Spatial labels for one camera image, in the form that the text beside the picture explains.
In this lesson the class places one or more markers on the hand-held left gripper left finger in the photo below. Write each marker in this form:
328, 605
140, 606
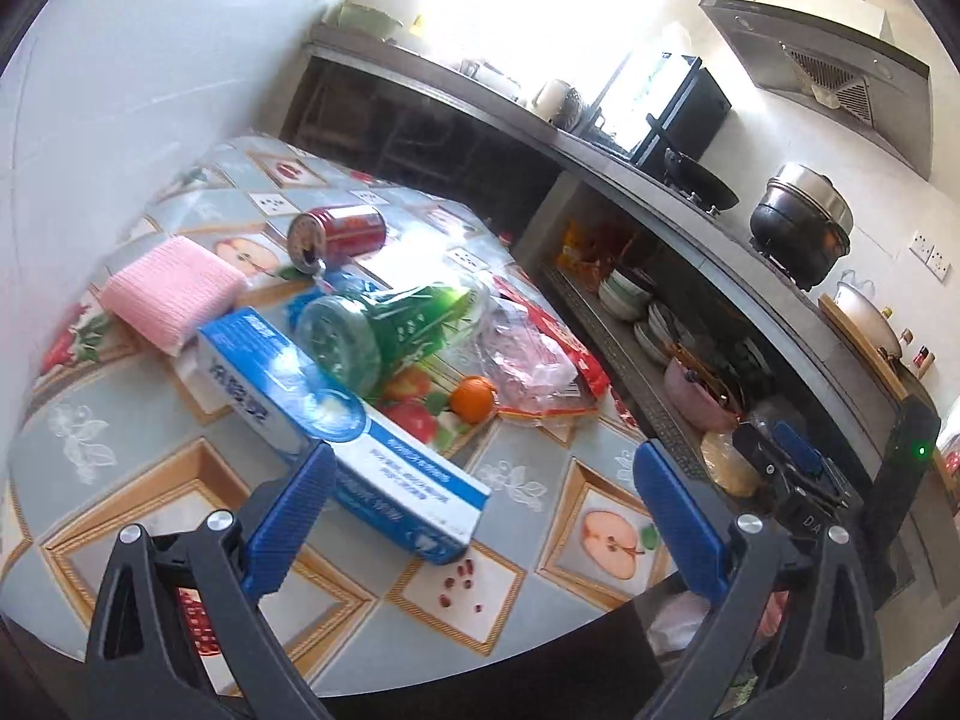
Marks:
292, 517

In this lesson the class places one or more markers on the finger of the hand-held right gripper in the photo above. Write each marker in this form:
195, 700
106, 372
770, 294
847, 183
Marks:
756, 457
796, 448

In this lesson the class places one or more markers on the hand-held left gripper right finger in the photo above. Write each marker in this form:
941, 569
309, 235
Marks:
679, 525

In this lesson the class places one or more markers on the blue white cardboard box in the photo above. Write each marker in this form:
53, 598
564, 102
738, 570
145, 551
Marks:
405, 487

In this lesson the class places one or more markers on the red snack packet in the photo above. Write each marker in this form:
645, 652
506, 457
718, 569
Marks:
586, 369

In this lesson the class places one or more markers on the green label plastic bottle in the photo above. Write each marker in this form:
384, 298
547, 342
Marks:
390, 330

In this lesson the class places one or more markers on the small orange fruit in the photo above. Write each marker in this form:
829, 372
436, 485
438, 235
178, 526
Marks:
474, 399

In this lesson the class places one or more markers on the clear plastic bag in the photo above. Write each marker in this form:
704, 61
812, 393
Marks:
525, 360

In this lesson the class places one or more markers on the blue wrapper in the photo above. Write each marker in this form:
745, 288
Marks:
352, 286

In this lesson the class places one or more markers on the pink knitted cloth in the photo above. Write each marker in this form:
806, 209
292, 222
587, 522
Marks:
169, 292

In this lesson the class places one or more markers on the red drink can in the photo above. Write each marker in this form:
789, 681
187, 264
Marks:
345, 232

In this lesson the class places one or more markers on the clear bag of yellow flour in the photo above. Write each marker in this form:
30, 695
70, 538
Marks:
727, 465

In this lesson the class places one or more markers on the pink plastic basin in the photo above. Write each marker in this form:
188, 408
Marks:
694, 397

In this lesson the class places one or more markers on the crumpled pale plastic bag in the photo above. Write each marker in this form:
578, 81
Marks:
671, 619

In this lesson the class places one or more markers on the wooden cutting board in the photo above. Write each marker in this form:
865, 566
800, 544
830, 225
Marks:
862, 356

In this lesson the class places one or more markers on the small sauce bottle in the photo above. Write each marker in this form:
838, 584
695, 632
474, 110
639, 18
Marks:
905, 337
923, 362

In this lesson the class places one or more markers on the perforated metal shelf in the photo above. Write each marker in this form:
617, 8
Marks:
637, 390

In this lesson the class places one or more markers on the white enamel basin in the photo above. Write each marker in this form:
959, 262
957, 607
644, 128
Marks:
870, 315

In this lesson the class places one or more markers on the stack of plates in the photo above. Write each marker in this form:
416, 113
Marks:
656, 334

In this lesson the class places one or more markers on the fruit print tablecloth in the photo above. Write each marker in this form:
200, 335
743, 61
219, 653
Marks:
525, 480

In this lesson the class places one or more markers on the stack of bowls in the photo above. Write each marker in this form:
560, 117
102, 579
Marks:
622, 296

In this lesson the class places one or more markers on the black pot with steel lid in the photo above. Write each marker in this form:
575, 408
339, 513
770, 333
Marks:
795, 229

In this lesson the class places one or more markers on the orange snack packets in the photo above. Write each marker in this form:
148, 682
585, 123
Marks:
581, 251

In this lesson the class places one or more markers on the black wok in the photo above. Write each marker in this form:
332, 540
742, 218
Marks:
701, 184

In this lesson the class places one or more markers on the grey kitchen counter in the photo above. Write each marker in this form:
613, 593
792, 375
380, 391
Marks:
622, 184

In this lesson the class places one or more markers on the steel range hood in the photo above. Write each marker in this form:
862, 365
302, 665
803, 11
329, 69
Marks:
825, 45

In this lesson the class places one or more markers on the white jar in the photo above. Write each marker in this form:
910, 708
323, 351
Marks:
553, 99

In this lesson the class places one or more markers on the green basin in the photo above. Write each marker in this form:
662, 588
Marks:
367, 19

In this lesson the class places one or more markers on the white wall socket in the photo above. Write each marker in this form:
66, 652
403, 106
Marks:
930, 253

